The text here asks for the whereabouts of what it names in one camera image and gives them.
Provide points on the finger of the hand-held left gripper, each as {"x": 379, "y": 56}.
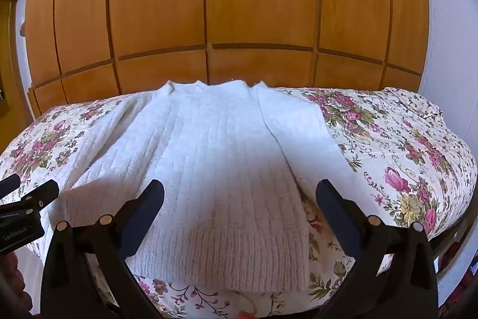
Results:
{"x": 44, "y": 192}
{"x": 10, "y": 184}

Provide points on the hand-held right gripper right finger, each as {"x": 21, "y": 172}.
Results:
{"x": 333, "y": 208}

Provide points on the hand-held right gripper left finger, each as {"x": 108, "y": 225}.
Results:
{"x": 145, "y": 208}

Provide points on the white knit sweater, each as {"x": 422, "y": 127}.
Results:
{"x": 209, "y": 154}

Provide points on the floral bedspread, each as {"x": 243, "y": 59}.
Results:
{"x": 392, "y": 139}

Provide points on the wooden door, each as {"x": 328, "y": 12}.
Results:
{"x": 11, "y": 61}

